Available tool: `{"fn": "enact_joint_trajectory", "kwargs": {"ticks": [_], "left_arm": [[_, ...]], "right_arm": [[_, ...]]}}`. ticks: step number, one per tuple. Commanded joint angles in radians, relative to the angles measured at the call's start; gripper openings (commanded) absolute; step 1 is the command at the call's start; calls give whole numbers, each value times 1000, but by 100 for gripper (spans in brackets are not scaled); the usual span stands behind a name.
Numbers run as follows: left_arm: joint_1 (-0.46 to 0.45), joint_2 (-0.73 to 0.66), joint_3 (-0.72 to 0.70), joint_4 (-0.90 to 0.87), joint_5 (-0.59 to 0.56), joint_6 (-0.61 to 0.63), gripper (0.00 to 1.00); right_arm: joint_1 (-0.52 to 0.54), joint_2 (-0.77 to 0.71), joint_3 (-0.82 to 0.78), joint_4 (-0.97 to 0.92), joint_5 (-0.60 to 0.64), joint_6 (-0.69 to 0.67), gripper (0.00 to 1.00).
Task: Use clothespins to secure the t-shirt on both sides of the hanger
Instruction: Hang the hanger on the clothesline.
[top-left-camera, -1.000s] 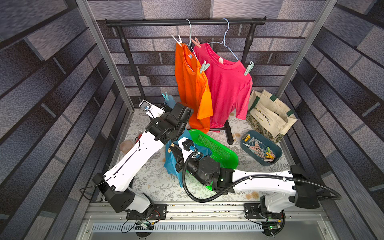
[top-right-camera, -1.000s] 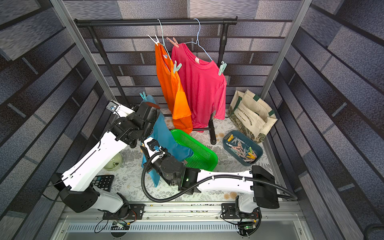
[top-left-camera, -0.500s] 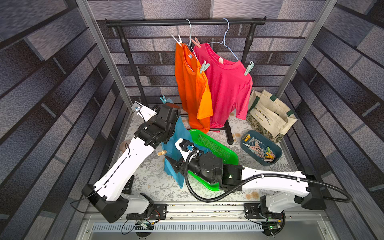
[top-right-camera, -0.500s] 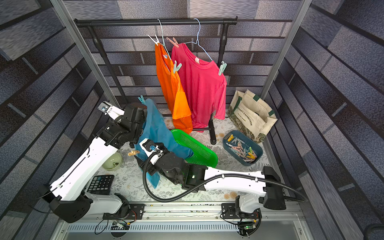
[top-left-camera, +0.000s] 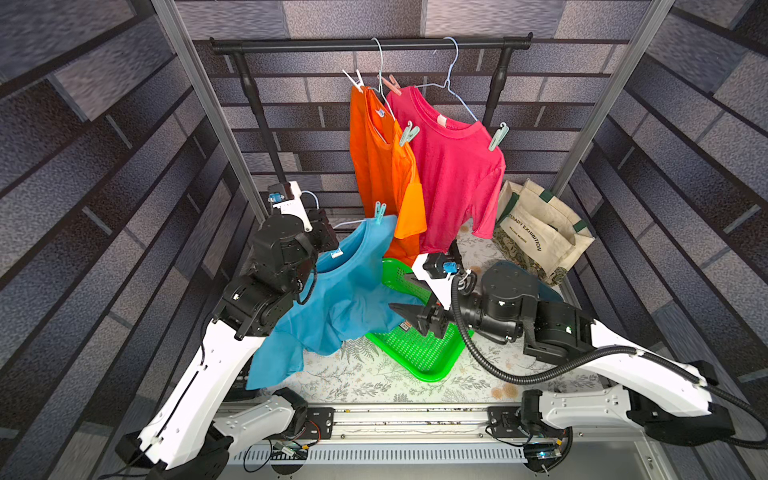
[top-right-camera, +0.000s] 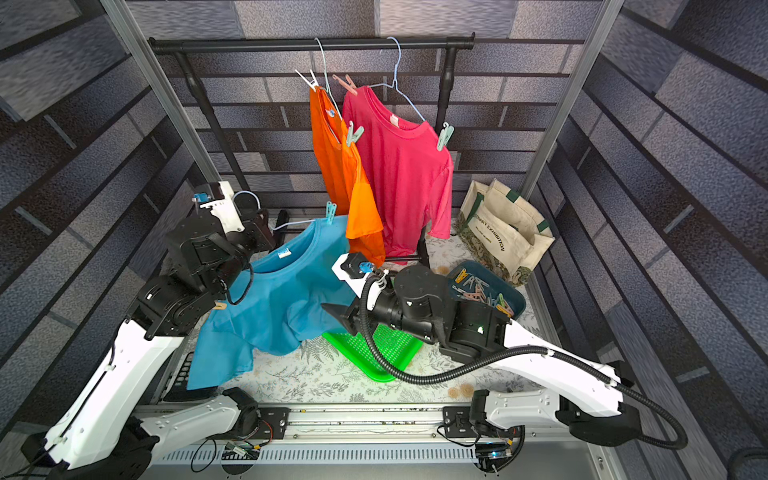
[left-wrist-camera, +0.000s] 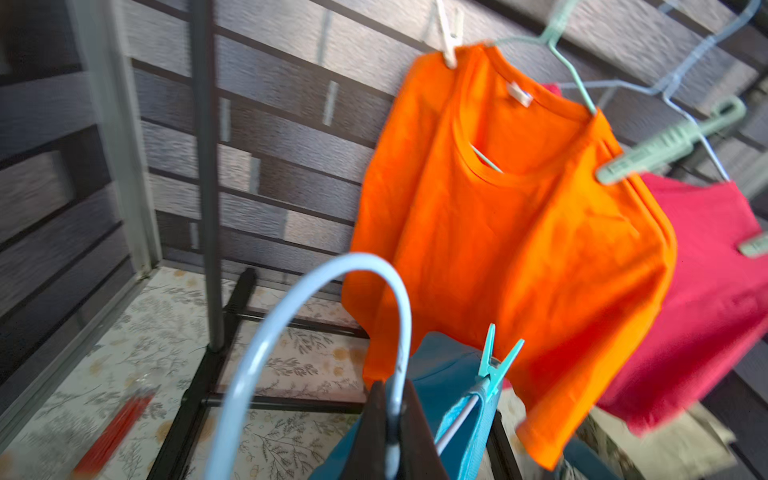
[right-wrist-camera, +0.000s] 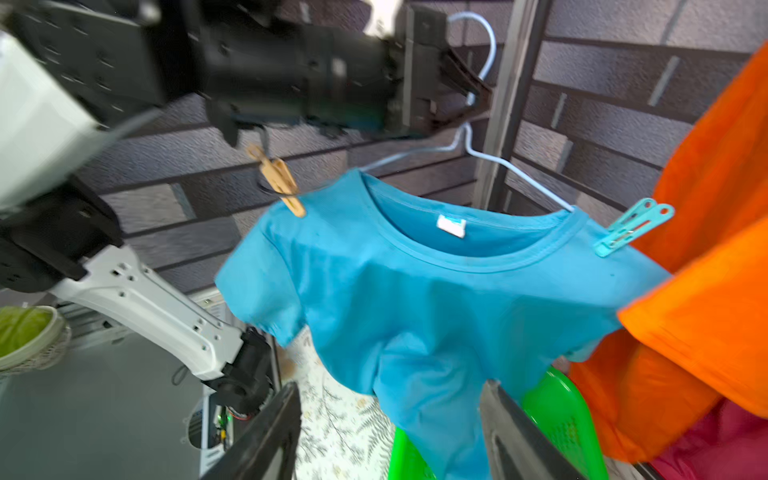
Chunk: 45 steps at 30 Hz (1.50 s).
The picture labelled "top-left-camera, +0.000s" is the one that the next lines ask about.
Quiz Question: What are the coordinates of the white wire hanger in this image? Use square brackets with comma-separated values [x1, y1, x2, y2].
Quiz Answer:
[371, 37, 396, 120]

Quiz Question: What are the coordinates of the light blue wire hanger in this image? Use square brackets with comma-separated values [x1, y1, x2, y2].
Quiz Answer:
[414, 36, 479, 122]

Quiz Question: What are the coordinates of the black corrugated cable conduit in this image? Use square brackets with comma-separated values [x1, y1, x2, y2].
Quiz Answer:
[449, 273, 768, 451]

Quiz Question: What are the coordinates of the black clothes rack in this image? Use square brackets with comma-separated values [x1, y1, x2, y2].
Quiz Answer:
[203, 34, 533, 197]

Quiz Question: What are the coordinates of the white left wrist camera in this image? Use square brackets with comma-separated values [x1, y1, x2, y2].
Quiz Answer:
[268, 181, 312, 232]

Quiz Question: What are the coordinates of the teal clothespin tray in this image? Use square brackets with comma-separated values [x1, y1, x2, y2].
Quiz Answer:
[483, 260, 564, 303]

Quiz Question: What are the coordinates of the teal blue clothespin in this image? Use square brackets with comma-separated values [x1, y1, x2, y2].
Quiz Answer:
[374, 201, 387, 225]

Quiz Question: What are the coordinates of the white clothespin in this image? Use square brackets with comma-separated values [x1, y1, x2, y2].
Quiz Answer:
[342, 69, 365, 94]

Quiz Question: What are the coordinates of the mint green clothespin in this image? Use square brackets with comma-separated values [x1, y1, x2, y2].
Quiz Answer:
[488, 122, 510, 152]

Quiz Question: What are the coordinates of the blue t-shirt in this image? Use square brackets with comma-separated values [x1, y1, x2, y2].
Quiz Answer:
[246, 215, 422, 390]

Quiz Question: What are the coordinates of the sage green clothespin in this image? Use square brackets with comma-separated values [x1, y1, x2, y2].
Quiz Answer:
[399, 121, 420, 148]

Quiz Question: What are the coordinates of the cream canvas tote bag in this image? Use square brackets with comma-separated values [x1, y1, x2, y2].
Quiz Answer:
[492, 179, 594, 286]

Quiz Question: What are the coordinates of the dusty pink clothespin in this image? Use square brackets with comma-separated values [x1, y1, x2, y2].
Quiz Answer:
[380, 75, 402, 96]

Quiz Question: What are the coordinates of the pink t-shirt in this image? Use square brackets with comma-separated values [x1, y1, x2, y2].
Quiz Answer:
[387, 86, 506, 253]

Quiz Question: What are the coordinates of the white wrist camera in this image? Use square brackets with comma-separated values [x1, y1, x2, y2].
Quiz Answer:
[268, 181, 312, 232]
[412, 253, 463, 310]

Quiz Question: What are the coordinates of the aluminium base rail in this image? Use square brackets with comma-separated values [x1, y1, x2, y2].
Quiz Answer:
[155, 403, 667, 466]

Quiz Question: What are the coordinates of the floral table cloth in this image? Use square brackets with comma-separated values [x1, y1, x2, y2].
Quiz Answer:
[253, 220, 603, 404]

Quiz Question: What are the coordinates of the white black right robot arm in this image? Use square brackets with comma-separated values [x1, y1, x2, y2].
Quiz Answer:
[389, 261, 735, 447]

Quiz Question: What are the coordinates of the mint wire hanger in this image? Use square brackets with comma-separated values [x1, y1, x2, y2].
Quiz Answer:
[301, 190, 365, 232]

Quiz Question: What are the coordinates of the orange t-shirt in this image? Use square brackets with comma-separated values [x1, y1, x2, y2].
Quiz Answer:
[349, 86, 427, 266]

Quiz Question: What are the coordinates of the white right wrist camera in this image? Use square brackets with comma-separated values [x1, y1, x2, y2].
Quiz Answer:
[412, 253, 463, 310]

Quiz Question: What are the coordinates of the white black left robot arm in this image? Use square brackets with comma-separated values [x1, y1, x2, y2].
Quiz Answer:
[116, 208, 339, 479]

